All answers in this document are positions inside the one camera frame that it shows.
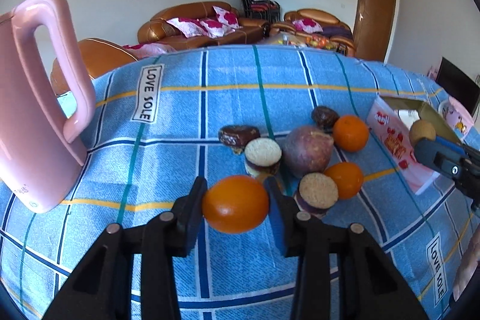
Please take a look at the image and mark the small tan longan fruit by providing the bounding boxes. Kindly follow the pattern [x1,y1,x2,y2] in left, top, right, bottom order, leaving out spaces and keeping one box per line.
[408,119,437,147]

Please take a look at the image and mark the orange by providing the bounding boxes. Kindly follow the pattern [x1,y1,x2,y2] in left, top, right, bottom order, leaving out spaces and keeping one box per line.
[324,162,364,200]
[333,115,369,153]
[202,175,269,234]

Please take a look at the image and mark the purple passion fruit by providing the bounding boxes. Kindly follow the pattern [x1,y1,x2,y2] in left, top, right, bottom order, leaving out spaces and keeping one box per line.
[282,125,334,179]

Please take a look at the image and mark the purple sliced yam piece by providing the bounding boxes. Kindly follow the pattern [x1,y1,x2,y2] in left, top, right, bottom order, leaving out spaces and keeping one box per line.
[244,137,282,177]

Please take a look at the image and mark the pink cartoon lidded cup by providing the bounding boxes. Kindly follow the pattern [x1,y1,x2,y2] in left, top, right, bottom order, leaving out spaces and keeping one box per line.
[438,96,474,141]

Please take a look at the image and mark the pink tin box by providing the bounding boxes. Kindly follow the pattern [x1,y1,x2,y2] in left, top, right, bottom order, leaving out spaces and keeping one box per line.
[365,95,462,196]

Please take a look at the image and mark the black television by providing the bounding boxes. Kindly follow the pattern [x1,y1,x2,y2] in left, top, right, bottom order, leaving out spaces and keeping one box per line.
[435,58,480,115]

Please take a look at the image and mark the dark red date right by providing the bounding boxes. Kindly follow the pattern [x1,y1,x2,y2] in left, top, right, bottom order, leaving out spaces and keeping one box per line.
[311,106,339,132]

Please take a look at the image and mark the dark red date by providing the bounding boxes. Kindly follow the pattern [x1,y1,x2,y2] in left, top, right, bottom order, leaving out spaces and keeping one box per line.
[218,125,260,154]
[311,106,339,132]

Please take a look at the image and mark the pink plastic pitcher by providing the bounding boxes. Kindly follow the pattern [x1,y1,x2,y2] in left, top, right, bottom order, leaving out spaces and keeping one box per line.
[1,0,95,214]

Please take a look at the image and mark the fruit pile on coffee table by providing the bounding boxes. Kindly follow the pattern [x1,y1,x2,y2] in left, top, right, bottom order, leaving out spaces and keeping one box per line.
[305,35,337,51]

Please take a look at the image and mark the brown leather armchair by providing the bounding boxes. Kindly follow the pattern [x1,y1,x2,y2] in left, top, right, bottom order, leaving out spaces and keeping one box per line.
[270,8,356,57]

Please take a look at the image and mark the brown wooden door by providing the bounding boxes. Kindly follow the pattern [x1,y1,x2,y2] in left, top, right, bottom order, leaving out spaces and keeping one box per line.
[353,0,397,62]

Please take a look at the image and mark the dark red date left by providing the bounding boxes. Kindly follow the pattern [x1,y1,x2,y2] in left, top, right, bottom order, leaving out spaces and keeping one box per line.
[218,125,260,154]

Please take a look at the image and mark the blue plaid table cloth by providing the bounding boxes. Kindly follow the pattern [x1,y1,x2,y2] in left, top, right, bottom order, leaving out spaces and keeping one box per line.
[1,46,479,319]

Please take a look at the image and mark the armchair flower cushion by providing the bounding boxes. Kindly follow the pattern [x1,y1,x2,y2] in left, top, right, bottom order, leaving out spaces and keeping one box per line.
[292,18,323,34]

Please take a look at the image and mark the wooden coffee table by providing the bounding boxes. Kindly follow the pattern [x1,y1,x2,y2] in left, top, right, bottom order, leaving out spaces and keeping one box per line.
[258,32,339,51]

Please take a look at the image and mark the stacked dark chairs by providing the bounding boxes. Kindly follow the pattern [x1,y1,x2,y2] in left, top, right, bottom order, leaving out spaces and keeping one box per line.
[241,0,281,23]

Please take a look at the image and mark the brown leather ottoman seat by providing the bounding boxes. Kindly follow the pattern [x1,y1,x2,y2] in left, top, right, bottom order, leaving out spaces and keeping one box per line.
[49,38,137,96]

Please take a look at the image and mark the white pink flower cushion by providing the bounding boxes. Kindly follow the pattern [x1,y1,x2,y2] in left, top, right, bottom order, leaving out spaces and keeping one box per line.
[213,6,241,29]

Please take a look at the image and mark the flower cushion near ottoman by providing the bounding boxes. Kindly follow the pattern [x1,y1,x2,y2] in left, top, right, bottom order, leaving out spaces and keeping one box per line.
[123,43,176,60]

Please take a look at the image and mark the brown leather three-seat sofa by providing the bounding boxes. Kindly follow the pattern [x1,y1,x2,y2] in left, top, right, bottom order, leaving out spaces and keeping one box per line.
[137,1,270,50]

